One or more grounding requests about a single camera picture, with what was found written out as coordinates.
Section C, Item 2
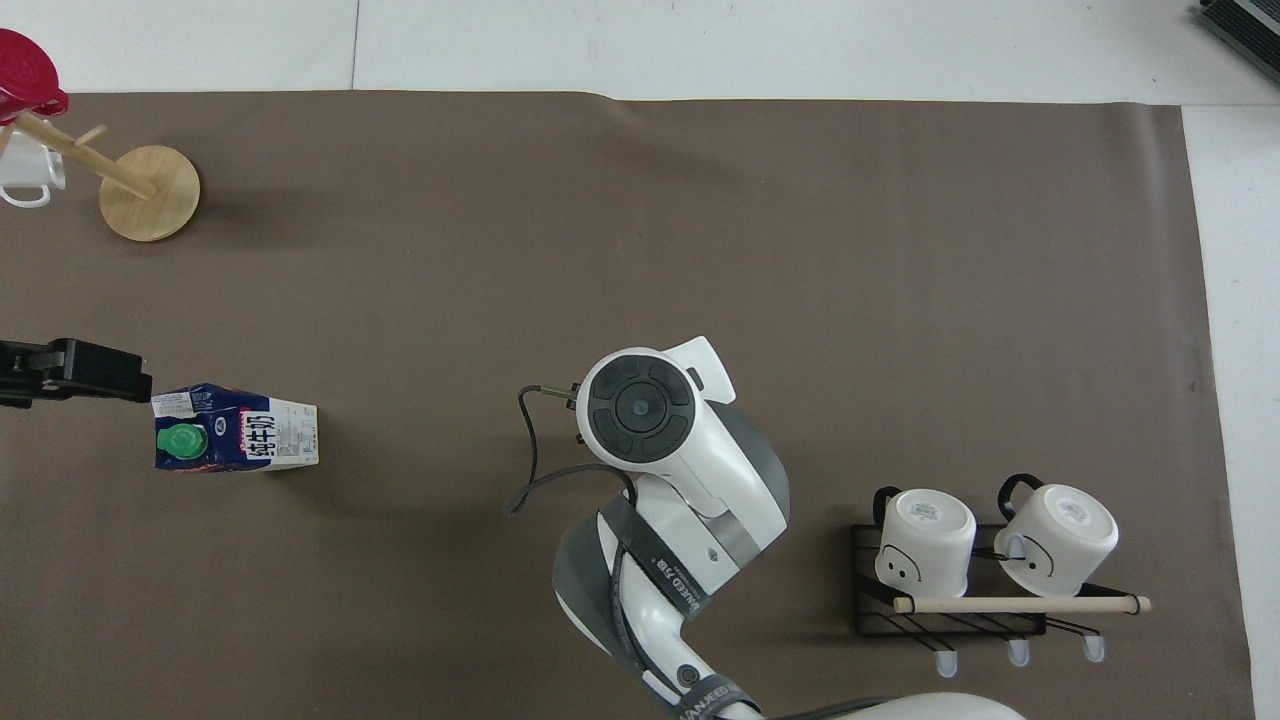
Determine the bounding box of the blue and white milk carton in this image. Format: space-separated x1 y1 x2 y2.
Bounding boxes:
151 383 320 473

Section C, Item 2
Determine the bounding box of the red cup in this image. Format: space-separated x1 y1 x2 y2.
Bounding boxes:
0 28 71 127

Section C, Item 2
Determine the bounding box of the white mug with face print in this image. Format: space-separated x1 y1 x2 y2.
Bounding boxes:
872 486 978 599
995 473 1120 598

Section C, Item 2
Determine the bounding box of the wooden mug tree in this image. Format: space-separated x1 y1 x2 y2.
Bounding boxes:
0 108 202 243

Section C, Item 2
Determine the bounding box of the plain white mug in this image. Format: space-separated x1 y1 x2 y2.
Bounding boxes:
0 124 68 209

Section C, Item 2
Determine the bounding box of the black stand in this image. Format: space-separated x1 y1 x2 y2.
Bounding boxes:
1196 0 1280 87

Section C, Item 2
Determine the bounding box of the black cable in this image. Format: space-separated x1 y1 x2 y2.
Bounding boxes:
503 384 641 518

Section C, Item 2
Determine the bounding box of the black wire mug rack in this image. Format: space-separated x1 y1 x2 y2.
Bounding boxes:
851 522 1153 678

